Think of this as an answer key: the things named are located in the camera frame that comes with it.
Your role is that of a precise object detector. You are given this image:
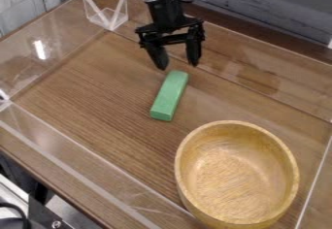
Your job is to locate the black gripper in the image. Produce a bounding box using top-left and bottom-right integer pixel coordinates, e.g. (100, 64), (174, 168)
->
(135, 0), (205, 71)

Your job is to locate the green rectangular block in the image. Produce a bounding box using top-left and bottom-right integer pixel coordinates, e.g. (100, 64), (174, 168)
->
(148, 71), (188, 121)

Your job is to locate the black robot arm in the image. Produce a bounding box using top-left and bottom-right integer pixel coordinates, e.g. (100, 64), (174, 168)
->
(135, 0), (205, 70)

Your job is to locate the brown wooden bowl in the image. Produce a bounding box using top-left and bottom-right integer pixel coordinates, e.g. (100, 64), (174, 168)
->
(174, 120), (300, 229)

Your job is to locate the clear acrylic corner bracket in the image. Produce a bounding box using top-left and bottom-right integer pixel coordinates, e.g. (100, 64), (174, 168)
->
(83, 0), (128, 31)

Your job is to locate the clear acrylic tray wall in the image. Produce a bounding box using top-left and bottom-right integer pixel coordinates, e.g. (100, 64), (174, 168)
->
(0, 0), (332, 229)

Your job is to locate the black cable bottom left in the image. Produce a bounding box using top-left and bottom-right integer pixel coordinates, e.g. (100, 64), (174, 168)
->
(0, 201), (28, 229)

